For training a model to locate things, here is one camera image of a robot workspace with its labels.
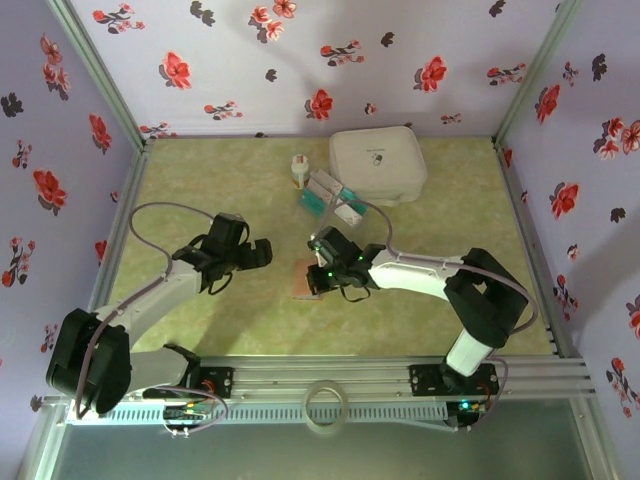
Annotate pink leather card holder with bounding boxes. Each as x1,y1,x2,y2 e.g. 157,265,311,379
291,258,325,302

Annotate brown medicine bottle white cap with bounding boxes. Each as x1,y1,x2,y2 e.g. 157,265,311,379
291,153,311,190

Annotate white square container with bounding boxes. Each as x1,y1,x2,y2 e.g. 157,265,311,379
328,124,430,209

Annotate aluminium mounting rail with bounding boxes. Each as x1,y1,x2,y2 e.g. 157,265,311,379
49,355,596,401

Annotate white tape ring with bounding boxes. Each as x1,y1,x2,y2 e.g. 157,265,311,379
304,379,350,437

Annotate aluminium table side rail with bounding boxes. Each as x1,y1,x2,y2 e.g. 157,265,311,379
492,139,581,359
79,139,151,361

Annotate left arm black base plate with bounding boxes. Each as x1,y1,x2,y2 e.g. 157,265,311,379
144,367,235,401

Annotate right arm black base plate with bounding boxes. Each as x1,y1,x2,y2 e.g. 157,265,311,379
408,363,501,399

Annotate grey slotted cable duct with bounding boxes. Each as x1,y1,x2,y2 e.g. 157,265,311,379
64,402,449,426

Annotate aluminium frame corner post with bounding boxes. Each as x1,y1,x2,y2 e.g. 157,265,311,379
492,0,584,146
44,0,156,151

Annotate aluminium frame leg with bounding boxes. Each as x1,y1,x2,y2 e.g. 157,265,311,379
569,397,619,480
19,399,69,480

